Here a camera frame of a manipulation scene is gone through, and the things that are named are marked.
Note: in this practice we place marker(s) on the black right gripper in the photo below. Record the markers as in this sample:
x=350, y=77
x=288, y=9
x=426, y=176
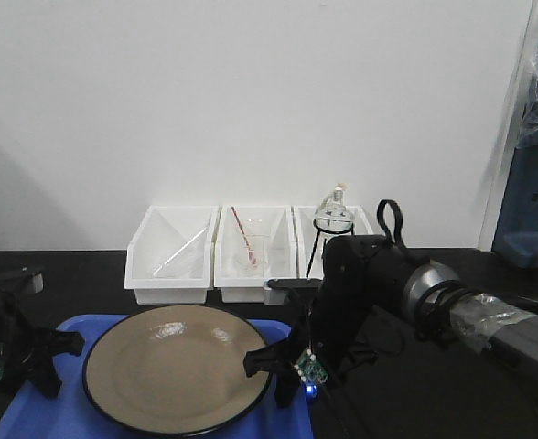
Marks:
x=328, y=328

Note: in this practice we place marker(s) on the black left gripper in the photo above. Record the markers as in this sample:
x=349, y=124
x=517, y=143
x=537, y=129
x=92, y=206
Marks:
x=18, y=339

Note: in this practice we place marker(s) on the blue plastic tray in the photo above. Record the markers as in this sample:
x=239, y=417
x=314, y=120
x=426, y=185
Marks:
x=73, y=415

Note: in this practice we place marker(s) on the beige plate with black rim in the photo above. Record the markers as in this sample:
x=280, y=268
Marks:
x=175, y=370

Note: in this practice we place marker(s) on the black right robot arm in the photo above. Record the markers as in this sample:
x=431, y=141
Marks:
x=361, y=272

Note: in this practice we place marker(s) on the green right circuit board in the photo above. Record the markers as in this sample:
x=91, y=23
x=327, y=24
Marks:
x=309, y=369

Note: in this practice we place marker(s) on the clear glass beaker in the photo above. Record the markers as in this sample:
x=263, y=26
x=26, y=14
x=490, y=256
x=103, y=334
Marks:
x=259, y=244

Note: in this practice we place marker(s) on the middle white storage bin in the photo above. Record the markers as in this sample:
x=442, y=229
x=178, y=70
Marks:
x=276, y=222

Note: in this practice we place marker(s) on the white storage bin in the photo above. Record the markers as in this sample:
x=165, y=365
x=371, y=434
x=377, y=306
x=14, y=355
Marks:
x=161, y=231
x=305, y=233
x=276, y=222

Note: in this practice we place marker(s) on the right white storage bin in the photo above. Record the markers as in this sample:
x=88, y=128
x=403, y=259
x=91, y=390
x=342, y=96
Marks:
x=305, y=233

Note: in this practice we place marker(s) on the left white storage bin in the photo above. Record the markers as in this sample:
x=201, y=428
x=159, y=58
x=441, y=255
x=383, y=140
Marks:
x=161, y=231

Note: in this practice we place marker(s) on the glass alcohol lamp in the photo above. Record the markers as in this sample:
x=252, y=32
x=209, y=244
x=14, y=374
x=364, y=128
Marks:
x=332, y=216

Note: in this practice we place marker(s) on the glass stirring rod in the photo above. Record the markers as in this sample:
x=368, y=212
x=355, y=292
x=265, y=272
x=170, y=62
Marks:
x=184, y=262

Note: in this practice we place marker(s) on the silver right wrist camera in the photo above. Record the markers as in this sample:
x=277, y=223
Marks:
x=301, y=291

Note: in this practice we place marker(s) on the black wire tripod stand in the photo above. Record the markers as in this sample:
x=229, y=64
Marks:
x=314, y=256

